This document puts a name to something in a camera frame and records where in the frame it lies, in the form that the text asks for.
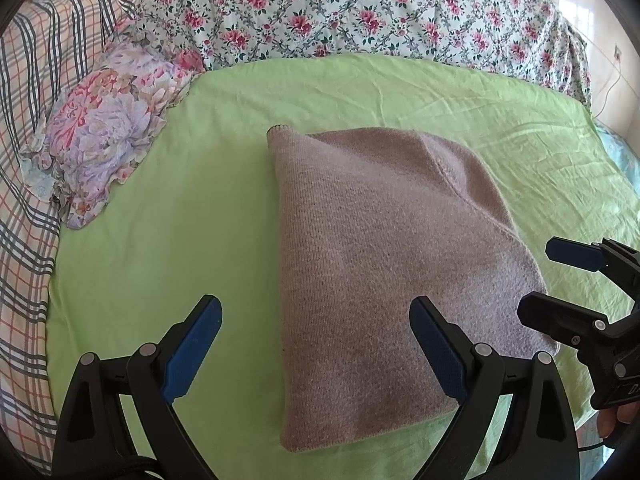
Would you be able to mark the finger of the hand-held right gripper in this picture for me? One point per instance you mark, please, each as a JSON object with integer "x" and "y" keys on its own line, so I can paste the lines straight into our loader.
{"x": 575, "y": 254}
{"x": 555, "y": 317}

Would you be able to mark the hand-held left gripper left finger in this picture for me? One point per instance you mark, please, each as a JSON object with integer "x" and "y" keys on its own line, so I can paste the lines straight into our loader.
{"x": 192, "y": 355}

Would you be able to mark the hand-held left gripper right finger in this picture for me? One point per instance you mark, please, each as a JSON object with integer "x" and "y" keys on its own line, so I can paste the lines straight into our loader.
{"x": 440, "y": 355}

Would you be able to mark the beige knit sweater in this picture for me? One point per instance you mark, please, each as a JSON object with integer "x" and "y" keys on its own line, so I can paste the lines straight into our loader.
{"x": 370, "y": 260}

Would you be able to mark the person's right hand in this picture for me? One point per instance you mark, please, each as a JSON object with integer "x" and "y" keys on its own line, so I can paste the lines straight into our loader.
{"x": 617, "y": 422}

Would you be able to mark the light blue sheet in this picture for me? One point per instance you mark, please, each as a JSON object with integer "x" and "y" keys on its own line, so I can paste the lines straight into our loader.
{"x": 620, "y": 152}

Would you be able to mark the light green bed sheet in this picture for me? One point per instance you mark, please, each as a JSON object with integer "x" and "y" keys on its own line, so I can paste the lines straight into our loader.
{"x": 175, "y": 240}

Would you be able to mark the purple floral pillow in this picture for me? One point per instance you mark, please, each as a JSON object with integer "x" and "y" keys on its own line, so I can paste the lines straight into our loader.
{"x": 105, "y": 130}

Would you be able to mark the plaid blanket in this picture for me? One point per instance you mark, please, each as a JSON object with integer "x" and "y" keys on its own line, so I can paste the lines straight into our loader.
{"x": 30, "y": 170}

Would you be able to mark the pink floral quilt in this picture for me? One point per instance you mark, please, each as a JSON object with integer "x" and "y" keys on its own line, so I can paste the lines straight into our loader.
{"x": 350, "y": 5}

